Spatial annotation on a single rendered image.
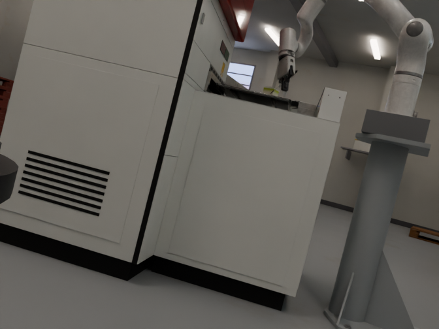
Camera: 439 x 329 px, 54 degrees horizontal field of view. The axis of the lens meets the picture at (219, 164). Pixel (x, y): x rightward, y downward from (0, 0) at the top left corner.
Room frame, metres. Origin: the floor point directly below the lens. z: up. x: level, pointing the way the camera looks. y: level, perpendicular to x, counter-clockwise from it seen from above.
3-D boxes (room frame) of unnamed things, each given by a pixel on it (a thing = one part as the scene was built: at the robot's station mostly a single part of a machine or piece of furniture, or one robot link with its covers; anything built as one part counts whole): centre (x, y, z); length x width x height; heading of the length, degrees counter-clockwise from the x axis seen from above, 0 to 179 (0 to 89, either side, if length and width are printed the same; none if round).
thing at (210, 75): (2.25, 0.11, 0.89); 0.44 x 0.02 x 0.10; 171
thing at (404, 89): (1.95, -0.72, 1.02); 0.19 x 0.19 x 0.18
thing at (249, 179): (2.30, -0.21, 0.41); 0.96 x 0.64 x 0.82; 171
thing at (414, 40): (1.91, -0.70, 1.23); 0.19 x 0.12 x 0.24; 150
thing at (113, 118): (2.14, 0.49, 0.41); 0.82 x 0.70 x 0.82; 171
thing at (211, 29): (2.08, 0.16, 1.02); 0.81 x 0.03 x 0.40; 171
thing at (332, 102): (2.11, -0.44, 0.89); 0.55 x 0.09 x 0.14; 171
